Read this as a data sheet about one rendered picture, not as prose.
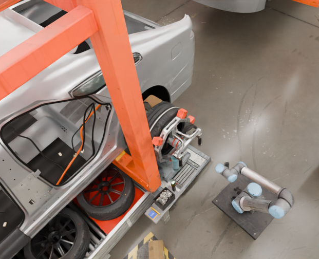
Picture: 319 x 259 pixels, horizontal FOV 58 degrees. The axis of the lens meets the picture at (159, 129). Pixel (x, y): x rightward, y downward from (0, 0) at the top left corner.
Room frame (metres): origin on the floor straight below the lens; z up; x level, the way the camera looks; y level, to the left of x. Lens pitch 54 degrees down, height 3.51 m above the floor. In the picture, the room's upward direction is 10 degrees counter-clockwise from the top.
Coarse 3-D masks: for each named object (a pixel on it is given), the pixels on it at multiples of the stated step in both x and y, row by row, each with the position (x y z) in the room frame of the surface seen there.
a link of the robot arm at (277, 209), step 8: (240, 200) 1.04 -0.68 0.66; (248, 200) 1.00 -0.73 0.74; (256, 200) 0.94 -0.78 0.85; (264, 200) 0.90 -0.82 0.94; (280, 200) 0.82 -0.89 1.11; (240, 208) 0.98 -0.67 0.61; (248, 208) 0.94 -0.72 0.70; (256, 208) 0.88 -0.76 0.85; (264, 208) 0.83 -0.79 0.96; (272, 208) 0.77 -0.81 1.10; (280, 208) 0.75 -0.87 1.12; (288, 208) 0.75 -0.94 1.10; (280, 216) 0.70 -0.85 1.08
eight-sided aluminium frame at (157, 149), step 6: (174, 120) 1.84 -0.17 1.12; (180, 120) 1.83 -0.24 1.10; (186, 120) 1.91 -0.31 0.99; (168, 126) 1.78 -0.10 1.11; (174, 126) 1.77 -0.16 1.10; (162, 132) 1.72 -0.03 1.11; (168, 132) 1.71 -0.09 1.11; (186, 132) 1.92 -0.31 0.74; (162, 144) 1.64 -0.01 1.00; (156, 150) 1.61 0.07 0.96; (174, 150) 1.80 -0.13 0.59; (156, 156) 1.62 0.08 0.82; (162, 156) 1.68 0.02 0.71; (168, 156) 1.71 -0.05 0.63
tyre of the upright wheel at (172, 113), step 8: (160, 104) 2.05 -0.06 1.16; (168, 104) 2.07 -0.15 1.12; (152, 112) 1.95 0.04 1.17; (160, 112) 1.93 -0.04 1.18; (168, 112) 1.92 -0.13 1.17; (176, 112) 1.93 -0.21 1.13; (152, 120) 1.85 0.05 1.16; (160, 120) 1.82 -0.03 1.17; (168, 120) 1.84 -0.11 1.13; (152, 128) 1.77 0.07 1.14; (160, 128) 1.76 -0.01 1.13; (152, 136) 1.70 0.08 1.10; (168, 152) 1.80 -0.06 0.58
